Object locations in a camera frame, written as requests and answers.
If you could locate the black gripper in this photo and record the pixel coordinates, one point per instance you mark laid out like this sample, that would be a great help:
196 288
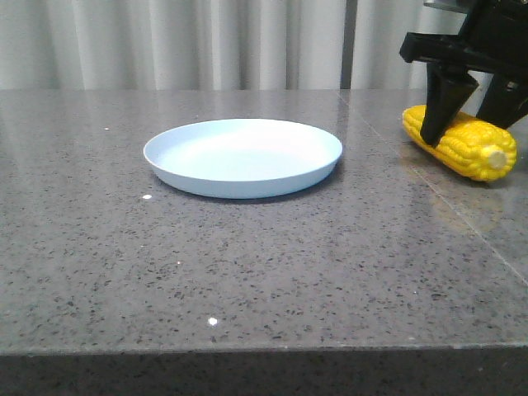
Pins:
492 39

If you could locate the yellow corn cob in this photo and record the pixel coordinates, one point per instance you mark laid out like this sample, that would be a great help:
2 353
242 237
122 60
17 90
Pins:
470 147

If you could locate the light blue round plate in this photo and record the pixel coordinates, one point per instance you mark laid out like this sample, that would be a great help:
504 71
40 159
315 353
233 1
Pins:
243 158

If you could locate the white pleated curtain right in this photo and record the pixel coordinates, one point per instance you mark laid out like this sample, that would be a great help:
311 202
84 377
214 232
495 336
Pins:
374 32

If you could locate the white pleated curtain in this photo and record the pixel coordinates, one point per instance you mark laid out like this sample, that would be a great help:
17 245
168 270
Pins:
374 32
156 45

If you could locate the white pleated curtain left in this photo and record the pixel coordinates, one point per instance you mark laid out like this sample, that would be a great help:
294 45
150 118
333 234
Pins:
156 45

